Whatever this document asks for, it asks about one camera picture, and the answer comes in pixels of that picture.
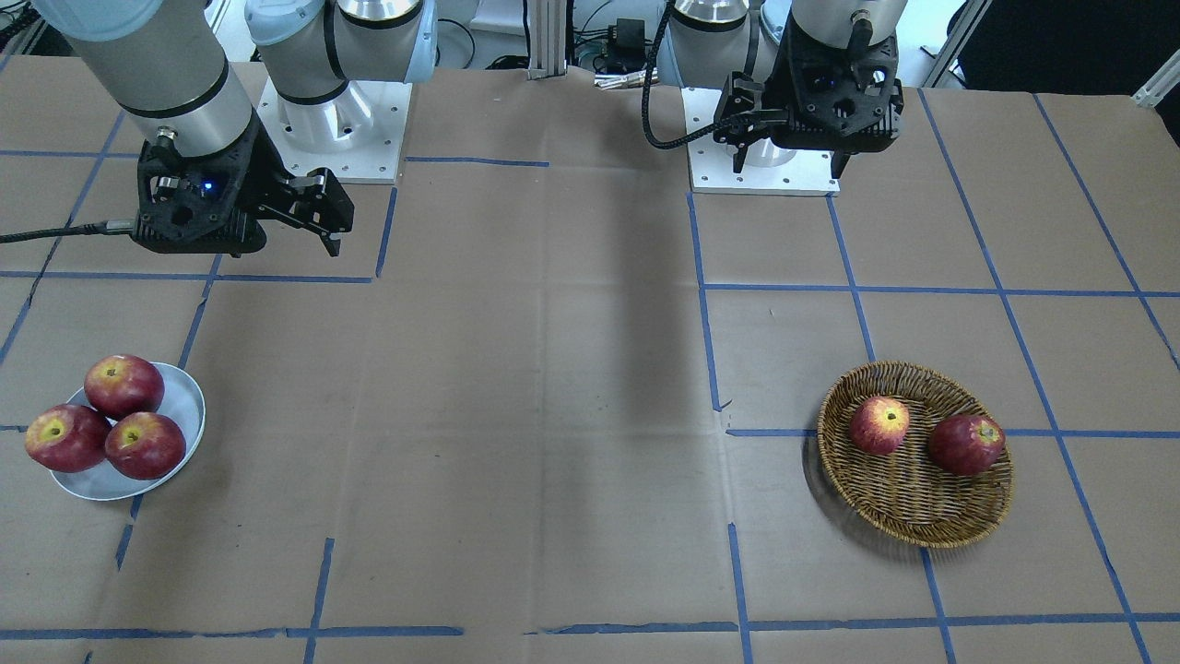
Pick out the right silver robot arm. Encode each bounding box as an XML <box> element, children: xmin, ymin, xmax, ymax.
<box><xmin>32</xmin><ymin>1</ymin><xmax>437</xmax><ymax>256</ymax></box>

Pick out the black power adapter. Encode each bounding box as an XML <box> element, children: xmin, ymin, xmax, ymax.
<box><xmin>604</xmin><ymin>18</ymin><xmax>645</xmax><ymax>75</ymax></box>

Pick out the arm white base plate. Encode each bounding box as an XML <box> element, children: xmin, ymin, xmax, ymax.
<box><xmin>688</xmin><ymin>134</ymin><xmax>843</xmax><ymax>196</ymax></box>
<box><xmin>257</xmin><ymin>81</ymin><xmax>414</xmax><ymax>184</ymax></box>

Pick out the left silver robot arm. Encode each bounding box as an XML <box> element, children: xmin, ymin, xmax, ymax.
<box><xmin>641</xmin><ymin>1</ymin><xmax>905</xmax><ymax>180</ymax></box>

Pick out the red apple on plate front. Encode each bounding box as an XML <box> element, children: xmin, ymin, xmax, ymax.
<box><xmin>101</xmin><ymin>412</ymin><xmax>186</xmax><ymax>480</ymax></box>

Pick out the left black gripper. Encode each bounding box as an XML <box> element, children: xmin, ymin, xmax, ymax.
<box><xmin>713</xmin><ymin>17</ymin><xmax>903</xmax><ymax>178</ymax></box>

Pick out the red yellow apple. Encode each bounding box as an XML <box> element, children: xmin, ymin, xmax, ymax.
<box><xmin>850</xmin><ymin>396</ymin><xmax>911</xmax><ymax>456</ymax></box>

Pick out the aluminium frame post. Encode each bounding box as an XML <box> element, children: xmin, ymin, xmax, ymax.
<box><xmin>523</xmin><ymin>0</ymin><xmax>573</xmax><ymax>80</ymax></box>

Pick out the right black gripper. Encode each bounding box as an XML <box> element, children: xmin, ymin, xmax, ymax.
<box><xmin>130</xmin><ymin>116</ymin><xmax>355</xmax><ymax>257</ymax></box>

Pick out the woven wicker basket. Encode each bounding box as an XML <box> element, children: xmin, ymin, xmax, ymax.
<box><xmin>815</xmin><ymin>361</ymin><xmax>1015</xmax><ymax>548</ymax></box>

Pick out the red apple on plate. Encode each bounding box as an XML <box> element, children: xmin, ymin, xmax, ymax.
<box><xmin>101</xmin><ymin>412</ymin><xmax>186</xmax><ymax>480</ymax></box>
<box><xmin>24</xmin><ymin>403</ymin><xmax>112</xmax><ymax>472</ymax></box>
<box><xmin>83</xmin><ymin>354</ymin><xmax>165</xmax><ymax>420</ymax></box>

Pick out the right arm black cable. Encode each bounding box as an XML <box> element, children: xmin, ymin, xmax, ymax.
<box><xmin>0</xmin><ymin>219</ymin><xmax>139</xmax><ymax>244</ymax></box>

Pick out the dark red apple in basket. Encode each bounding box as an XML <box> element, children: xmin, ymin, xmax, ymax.
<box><xmin>926</xmin><ymin>413</ymin><xmax>1007</xmax><ymax>476</ymax></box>

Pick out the light blue plate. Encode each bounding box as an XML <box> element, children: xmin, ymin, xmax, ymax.
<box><xmin>50</xmin><ymin>362</ymin><xmax>207</xmax><ymax>501</ymax></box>

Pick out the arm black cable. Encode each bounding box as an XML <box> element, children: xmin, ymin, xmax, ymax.
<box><xmin>0</xmin><ymin>219</ymin><xmax>139</xmax><ymax>244</ymax></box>
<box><xmin>642</xmin><ymin>5</ymin><xmax>738</xmax><ymax>151</ymax></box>

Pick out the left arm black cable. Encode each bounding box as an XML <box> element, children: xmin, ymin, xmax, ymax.
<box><xmin>642</xmin><ymin>5</ymin><xmax>738</xmax><ymax>151</ymax></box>

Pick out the red apple on plate back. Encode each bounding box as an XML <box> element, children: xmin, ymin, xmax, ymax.
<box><xmin>83</xmin><ymin>354</ymin><xmax>165</xmax><ymax>420</ymax></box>

